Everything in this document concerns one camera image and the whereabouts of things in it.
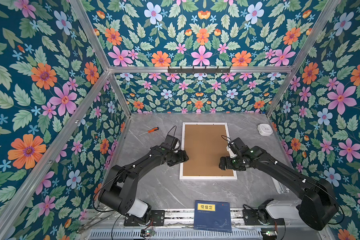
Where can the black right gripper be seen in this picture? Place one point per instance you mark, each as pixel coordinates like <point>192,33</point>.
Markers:
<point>227,166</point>

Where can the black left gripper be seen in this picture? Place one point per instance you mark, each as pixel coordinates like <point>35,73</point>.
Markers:
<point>183,157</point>

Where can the white picture frame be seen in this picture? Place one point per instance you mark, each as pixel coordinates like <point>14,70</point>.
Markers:
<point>181,156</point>

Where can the brown frame backing board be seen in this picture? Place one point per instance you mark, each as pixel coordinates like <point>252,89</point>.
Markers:
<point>205,147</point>

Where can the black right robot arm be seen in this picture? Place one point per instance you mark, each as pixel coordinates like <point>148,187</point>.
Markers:
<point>319,204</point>

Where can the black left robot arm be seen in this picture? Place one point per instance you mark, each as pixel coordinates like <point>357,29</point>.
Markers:
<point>120,188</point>

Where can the white round device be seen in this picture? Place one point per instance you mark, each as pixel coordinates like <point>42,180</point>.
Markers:
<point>265,129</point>

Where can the blue booklet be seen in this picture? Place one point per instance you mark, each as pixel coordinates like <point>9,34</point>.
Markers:
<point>212,216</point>

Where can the small circuit board right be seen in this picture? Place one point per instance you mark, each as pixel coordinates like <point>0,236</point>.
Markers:
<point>269,235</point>

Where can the small circuit board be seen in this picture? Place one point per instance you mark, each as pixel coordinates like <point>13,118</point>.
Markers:
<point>147,233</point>
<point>269,235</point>

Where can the small circuit board left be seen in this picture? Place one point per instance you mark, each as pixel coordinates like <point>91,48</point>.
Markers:
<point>147,233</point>

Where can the orange handled screwdriver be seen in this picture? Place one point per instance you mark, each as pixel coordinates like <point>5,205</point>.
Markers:
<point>150,131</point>

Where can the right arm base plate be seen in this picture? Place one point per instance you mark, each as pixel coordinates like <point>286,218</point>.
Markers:
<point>254,217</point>

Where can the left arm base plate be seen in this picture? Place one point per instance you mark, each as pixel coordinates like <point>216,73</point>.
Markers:
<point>156,219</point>

